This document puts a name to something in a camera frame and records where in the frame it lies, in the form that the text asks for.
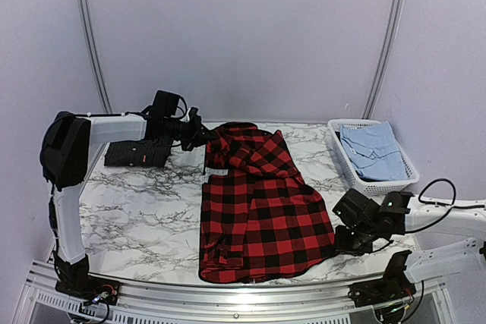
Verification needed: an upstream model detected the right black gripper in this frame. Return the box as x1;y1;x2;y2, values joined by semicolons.
333;222;379;256

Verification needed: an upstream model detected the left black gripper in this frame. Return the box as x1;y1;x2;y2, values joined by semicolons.
163;113;216;151

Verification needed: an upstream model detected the red black plaid shirt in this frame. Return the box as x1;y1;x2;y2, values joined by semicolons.
198;122;336;284

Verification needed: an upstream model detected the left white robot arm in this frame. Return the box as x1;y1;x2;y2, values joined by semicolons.
39;90;214;297

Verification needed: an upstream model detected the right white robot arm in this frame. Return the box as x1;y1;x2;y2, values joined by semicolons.
333;189;485;300

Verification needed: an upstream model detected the black pinstripe folded shirt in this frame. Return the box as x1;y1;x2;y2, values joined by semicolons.
104;137;174;168

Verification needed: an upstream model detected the white plastic laundry basket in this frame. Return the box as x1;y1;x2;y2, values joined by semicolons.
327;119;420;196

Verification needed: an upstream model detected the light blue shirt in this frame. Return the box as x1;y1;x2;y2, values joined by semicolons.
339;121;408;181

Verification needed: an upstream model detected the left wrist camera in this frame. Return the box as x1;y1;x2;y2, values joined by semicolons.
150;90;181;118

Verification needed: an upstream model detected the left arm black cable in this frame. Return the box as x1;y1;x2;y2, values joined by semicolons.
70;111;153;120

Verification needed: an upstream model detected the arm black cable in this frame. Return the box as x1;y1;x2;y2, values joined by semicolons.
402;178;486;234
70;111;153;120

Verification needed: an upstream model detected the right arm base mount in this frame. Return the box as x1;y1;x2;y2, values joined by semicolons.
348;277;417;307

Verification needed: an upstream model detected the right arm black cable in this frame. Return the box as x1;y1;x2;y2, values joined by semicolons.
402;178;486;234

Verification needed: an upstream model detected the aluminium table front rail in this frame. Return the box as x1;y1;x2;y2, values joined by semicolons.
12;261;458;323

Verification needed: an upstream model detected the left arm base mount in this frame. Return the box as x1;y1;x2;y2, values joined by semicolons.
55;275;121;305

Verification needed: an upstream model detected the right wall aluminium profile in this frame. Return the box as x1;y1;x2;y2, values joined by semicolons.
361;0;404;119

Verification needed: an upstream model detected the wall aluminium profile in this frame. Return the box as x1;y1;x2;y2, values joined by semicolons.
77;0;112;113
361;0;404;119

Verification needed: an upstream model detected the left wall aluminium profile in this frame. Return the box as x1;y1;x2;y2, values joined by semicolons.
77;0;112;113

